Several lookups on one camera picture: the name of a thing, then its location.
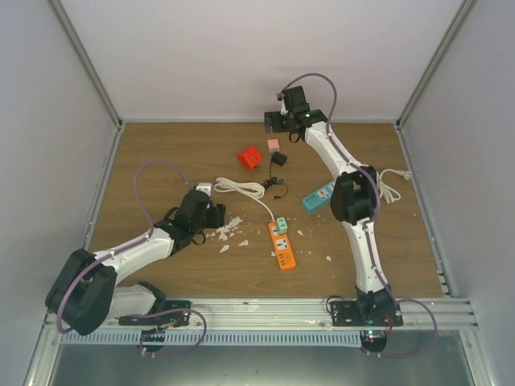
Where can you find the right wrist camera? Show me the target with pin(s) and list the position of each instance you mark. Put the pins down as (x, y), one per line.
(280, 98)

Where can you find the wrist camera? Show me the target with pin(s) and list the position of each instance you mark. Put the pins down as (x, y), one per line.
(280, 98)
(205, 188)

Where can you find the slotted cable duct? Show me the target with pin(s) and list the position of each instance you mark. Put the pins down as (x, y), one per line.
(220, 338)

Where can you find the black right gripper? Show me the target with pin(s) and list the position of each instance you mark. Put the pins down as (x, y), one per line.
(276, 125)

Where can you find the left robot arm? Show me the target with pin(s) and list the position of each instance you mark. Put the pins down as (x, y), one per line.
(87, 290)

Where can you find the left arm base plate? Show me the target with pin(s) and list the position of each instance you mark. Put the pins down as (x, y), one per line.
(165, 314)

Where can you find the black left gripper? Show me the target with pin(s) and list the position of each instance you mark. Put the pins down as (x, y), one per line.
(217, 219)

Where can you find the aluminium front rail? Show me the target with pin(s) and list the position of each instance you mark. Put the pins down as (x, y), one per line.
(300, 314)

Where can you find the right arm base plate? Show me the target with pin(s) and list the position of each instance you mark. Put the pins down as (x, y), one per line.
(359, 313)

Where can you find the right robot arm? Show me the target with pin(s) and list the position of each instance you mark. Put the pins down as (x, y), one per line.
(354, 202)

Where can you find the green USB charger plug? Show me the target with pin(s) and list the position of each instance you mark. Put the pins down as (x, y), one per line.
(280, 226)

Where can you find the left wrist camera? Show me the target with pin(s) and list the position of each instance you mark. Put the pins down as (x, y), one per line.
(205, 188)

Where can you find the pink charger plug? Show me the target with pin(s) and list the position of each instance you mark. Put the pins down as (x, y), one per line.
(273, 145)

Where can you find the red cube adapter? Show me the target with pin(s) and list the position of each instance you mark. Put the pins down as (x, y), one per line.
(250, 157)

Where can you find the orange power strip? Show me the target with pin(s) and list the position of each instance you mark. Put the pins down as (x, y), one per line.
(282, 248)

